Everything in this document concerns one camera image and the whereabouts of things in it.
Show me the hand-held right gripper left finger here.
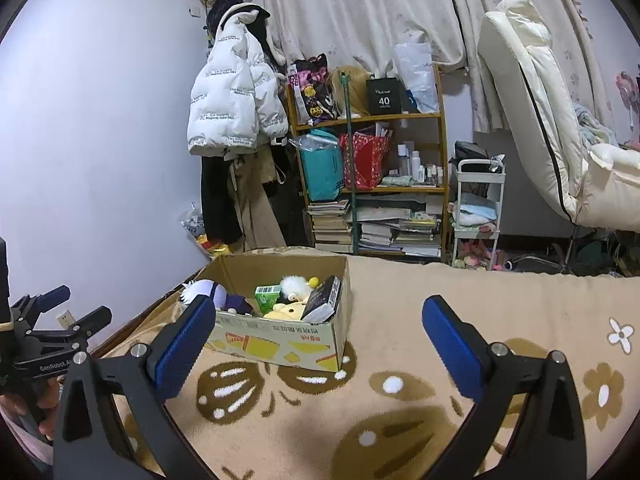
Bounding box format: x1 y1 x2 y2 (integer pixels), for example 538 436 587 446
52 294 218 480

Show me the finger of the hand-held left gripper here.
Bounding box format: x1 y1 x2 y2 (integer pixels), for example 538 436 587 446
27 306 113 345
10 285 72 316

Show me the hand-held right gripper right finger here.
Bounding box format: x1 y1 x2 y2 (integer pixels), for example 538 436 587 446
421 295 587 480

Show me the purple and white plush toy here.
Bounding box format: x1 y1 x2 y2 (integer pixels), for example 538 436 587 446
180 280 253 317

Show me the green paper carton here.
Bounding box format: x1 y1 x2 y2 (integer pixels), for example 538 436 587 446
254 284 283 317

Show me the printed cardboard box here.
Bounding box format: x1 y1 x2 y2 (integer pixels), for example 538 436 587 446
177 254 352 373

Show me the white fluffy plush toy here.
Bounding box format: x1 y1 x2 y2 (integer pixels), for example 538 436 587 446
277 274 321 306

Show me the black and white box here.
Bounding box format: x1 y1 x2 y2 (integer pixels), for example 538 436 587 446
301 275 342 324

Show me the pink soft toy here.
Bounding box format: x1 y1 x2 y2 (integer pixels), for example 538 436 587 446
459 240 494 269

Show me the person's left hand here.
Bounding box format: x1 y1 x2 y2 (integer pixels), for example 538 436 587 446
0 376 63 440

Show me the beige flower print blanket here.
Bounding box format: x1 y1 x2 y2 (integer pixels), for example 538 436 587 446
95 246 640 480

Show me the bag of colourful things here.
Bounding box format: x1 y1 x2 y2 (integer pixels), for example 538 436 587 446
181 204 236 257

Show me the stack of books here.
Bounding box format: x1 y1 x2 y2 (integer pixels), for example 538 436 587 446
306 195 444 261

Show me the light blue folded cloth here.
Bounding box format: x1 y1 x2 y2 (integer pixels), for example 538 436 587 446
456 192 501 227

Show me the black hanging coat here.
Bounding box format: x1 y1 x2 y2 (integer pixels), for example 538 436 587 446
201 152 246 244

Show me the beige hanging garment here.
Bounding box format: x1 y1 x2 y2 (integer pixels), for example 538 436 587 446
227 151 284 252

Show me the group of cosmetic bottles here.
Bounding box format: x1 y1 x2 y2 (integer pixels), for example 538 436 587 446
396 142 446 186

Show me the white trolley cart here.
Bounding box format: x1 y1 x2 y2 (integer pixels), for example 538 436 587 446
450 157 507 268

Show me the green pole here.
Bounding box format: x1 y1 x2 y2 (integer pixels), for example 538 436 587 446
339 72 361 256

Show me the red patterned bag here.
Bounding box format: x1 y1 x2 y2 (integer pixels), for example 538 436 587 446
339 130 392 191

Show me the teal bag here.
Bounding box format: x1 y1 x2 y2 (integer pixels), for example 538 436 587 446
299 129 346 202

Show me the wooden shelf rack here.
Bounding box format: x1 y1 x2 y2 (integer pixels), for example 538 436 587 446
286 62 448 263

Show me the cream folded mattress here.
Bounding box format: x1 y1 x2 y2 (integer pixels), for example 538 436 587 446
477 0 640 233

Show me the white puffer jacket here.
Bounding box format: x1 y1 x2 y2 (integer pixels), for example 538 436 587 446
187 2 289 157

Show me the blue striped cloth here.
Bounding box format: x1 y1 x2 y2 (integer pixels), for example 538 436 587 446
572 102 617 144

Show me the clear plastic bag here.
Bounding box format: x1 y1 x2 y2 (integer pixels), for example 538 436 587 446
392 42 439 114

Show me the blond wig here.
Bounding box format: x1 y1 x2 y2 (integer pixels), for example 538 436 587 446
327 66 372 117

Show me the black cartoon print bag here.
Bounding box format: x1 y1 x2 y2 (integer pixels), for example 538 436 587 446
289 54 333 126

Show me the black hat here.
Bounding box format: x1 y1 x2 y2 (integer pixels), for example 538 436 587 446
204 0 272 33

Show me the beige floral curtain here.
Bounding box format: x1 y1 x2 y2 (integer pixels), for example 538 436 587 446
252 0 618 132

